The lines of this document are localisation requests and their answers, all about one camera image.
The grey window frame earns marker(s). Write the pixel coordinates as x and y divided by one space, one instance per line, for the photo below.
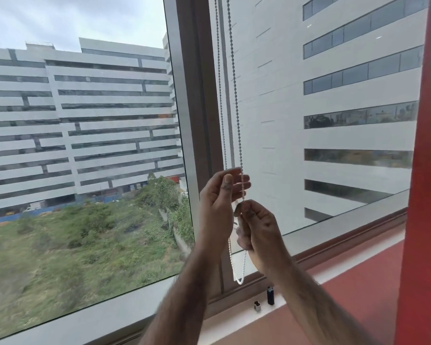
188 114

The person's right hand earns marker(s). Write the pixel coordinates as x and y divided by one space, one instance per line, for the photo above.
264 235

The green overgrown field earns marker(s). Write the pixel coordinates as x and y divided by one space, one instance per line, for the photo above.
79 255

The tall white office building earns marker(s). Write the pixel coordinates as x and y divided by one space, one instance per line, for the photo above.
280 114

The person's right forearm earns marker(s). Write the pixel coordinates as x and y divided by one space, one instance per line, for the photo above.
309 305

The person's right thumb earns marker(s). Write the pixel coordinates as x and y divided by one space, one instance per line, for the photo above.
243 211

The person's left hand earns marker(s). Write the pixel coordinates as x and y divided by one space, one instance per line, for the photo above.
213 215

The small black lighter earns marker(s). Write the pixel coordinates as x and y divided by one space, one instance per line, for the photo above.
270 296

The small silver metal clip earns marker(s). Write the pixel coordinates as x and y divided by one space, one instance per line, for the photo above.
257 306

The person's left thumb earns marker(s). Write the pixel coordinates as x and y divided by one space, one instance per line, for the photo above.
227 190

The white striped office building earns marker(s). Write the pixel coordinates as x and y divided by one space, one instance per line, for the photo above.
93 132

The person's left forearm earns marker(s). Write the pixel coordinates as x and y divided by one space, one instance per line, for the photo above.
181 301

